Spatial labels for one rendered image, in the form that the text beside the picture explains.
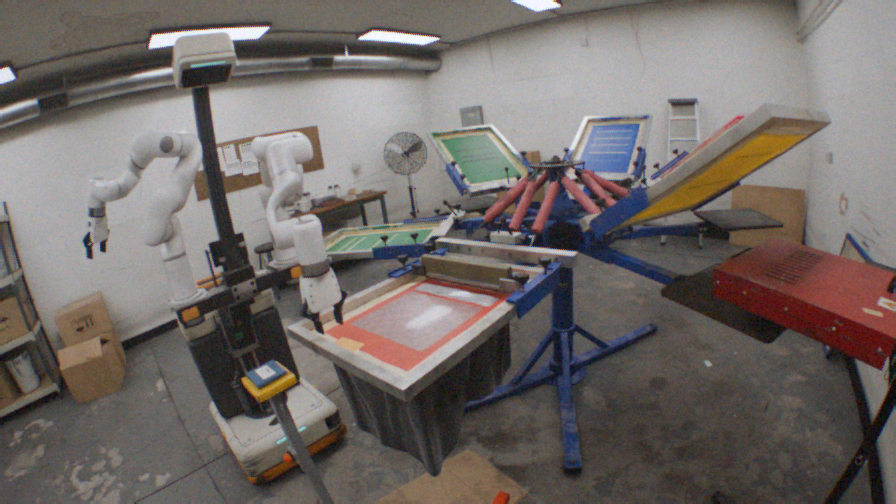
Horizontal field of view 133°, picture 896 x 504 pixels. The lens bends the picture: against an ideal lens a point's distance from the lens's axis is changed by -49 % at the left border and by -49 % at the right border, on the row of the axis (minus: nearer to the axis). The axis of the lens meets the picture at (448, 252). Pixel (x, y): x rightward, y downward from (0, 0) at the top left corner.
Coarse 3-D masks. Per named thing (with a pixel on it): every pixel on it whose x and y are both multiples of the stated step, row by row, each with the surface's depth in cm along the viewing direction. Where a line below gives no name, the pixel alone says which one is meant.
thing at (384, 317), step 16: (384, 304) 138; (400, 304) 137; (416, 304) 135; (432, 304) 133; (352, 320) 129; (368, 320) 127; (384, 320) 126; (400, 320) 125; (336, 336) 118; (352, 336) 117; (368, 336) 116
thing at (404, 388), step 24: (504, 264) 152; (384, 288) 148; (504, 312) 113; (312, 336) 113; (480, 336) 104; (336, 360) 102; (360, 360) 97; (432, 360) 93; (456, 360) 97; (384, 384) 88; (408, 384) 85
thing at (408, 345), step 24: (480, 288) 141; (432, 312) 127; (456, 312) 125; (480, 312) 123; (384, 336) 115; (408, 336) 114; (432, 336) 112; (456, 336) 110; (384, 360) 102; (408, 360) 101
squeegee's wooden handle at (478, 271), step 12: (432, 264) 151; (444, 264) 146; (456, 264) 142; (468, 264) 138; (480, 264) 135; (492, 264) 133; (456, 276) 144; (468, 276) 140; (480, 276) 136; (492, 276) 133; (504, 276) 129
